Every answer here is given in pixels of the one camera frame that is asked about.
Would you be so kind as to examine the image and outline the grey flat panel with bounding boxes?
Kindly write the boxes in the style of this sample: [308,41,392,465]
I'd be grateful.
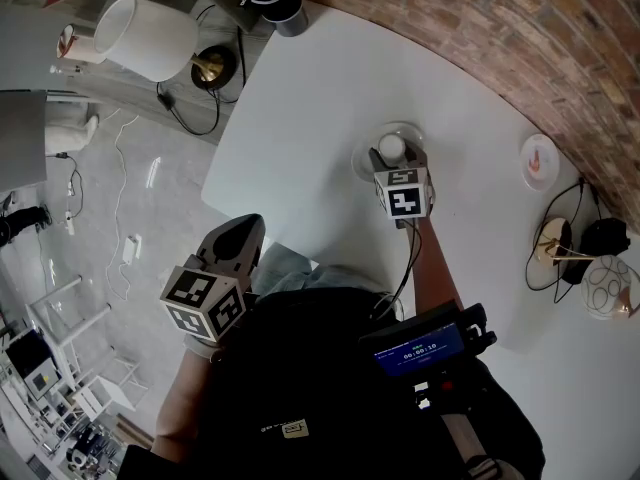
[0,90,49,194]

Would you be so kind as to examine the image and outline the person's right forearm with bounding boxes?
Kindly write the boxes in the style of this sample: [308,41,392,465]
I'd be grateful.
[407,215,464,319]

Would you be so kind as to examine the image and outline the black lamp cable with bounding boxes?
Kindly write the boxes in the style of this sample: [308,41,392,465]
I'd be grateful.
[524,177,604,304]
[156,2,247,137]

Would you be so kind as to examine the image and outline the white shade brass table lamp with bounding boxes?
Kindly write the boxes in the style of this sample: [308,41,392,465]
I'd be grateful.
[93,0,239,91]

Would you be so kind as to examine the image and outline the white cup red rim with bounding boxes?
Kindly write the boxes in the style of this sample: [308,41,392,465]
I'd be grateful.
[56,22,109,65]

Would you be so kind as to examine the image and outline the grey wooden shelf unit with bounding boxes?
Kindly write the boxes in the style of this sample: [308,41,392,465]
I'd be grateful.
[0,0,296,145]

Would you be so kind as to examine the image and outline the white floor cable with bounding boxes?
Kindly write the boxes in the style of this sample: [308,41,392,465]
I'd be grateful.
[102,110,136,302]

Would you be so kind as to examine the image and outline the grey shoulder strap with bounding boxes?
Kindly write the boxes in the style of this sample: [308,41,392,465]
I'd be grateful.
[439,412,506,480]

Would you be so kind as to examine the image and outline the black rounded speaker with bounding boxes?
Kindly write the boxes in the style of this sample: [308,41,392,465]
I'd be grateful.
[579,217,631,258]

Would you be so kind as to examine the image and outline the black and grey flask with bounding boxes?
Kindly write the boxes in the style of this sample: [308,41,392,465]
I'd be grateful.
[241,0,309,38]

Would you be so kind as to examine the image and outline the white saucer plate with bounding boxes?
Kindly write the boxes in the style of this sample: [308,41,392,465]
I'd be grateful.
[351,121,425,179]

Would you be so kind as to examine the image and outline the black equipment case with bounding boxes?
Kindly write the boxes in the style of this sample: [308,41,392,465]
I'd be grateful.
[4,330,62,402]

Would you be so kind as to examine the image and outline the person's black shirt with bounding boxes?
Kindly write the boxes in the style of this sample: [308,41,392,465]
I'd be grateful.
[117,287,546,480]

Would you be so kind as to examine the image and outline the patterned globe brass table lamp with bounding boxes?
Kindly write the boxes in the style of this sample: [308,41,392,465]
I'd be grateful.
[533,217,640,322]

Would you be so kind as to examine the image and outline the black chest-mounted monitor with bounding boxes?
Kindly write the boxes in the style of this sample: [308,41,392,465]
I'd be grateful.
[358,302,499,377]

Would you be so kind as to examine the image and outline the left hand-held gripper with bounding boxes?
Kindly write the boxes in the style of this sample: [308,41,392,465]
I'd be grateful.
[159,213,266,344]

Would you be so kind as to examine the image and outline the person's grey trousers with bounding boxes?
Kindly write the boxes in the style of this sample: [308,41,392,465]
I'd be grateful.
[252,243,401,319]

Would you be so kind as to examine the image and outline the pale wristband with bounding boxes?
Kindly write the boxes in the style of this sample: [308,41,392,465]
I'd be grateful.
[183,331,222,363]

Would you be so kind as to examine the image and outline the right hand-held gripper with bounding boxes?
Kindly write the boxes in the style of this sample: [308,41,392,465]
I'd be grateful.
[368,141,434,230]

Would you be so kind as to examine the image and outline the small round plate red print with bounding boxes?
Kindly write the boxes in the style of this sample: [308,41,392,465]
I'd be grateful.
[518,133,561,192]

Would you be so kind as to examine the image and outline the white metal frame stool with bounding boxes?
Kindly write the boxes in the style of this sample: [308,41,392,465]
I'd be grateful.
[24,275,114,364]
[74,357,151,419]

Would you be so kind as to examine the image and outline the person's left forearm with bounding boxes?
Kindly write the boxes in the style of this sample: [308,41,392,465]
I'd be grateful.
[152,347,221,462]

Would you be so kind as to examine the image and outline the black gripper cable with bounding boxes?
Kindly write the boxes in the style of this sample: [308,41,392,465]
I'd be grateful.
[372,217,424,329]

